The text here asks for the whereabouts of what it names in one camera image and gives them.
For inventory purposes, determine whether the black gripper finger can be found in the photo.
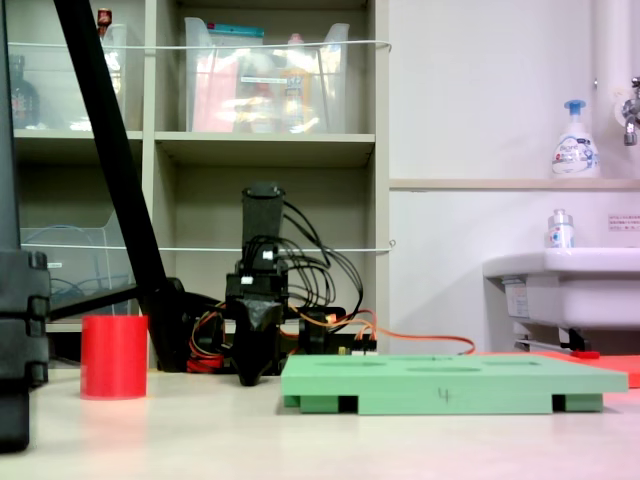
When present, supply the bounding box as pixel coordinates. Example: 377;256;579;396
232;299;254;387
252;299;282;387

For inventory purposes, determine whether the red cylinder block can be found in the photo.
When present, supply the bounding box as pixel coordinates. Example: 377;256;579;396
79;314;150;401

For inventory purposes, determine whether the red base clamp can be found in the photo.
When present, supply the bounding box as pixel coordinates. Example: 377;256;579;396
187;349;225;374

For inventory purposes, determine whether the small circuit board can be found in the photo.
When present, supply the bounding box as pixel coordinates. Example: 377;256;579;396
335;342;380;358

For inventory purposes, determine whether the beige shelf unit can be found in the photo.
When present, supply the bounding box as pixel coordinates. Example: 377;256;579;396
0;0;391;372

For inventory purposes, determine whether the black tripod brace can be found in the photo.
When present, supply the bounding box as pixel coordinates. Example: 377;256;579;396
47;283;144;322

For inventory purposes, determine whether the green shape sorter board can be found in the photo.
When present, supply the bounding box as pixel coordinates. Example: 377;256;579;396
279;352;630;416

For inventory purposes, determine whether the clear storage bin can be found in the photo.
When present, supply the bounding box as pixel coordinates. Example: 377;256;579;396
7;22;129;132
19;209;139;317
183;17;351;135

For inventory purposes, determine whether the pink-capped bottle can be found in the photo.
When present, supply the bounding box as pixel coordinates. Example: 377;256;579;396
280;32;315;132

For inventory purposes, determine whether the black notched tripod leg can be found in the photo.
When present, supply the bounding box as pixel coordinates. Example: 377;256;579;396
0;0;52;454

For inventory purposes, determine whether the teal-edged pouch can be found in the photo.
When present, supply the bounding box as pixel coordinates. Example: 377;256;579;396
207;22;265;51

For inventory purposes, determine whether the dark glass bottle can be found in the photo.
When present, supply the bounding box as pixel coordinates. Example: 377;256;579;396
8;54;41;130

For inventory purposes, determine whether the small clear bottle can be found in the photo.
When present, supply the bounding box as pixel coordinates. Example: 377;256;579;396
545;208;576;250

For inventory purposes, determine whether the white sink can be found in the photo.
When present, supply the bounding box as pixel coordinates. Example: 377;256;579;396
482;247;640;352

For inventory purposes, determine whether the white foam soap bottle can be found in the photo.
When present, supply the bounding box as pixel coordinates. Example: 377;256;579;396
551;99;601;180

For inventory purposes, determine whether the metal faucet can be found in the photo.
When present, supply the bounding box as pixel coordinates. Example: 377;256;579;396
619;77;640;147

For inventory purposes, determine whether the thin orange base wire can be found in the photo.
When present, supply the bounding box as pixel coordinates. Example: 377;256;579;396
188;308;231;374

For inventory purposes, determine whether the long black cable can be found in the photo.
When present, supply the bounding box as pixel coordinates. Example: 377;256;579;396
280;199;366;321

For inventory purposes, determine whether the long orange cable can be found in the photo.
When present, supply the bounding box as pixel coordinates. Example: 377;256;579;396
279;307;476;357

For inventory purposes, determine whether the blue cable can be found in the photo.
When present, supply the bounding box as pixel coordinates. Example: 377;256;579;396
22;224;136;304

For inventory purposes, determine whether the white wall label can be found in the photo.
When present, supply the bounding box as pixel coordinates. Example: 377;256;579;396
607;213;640;233

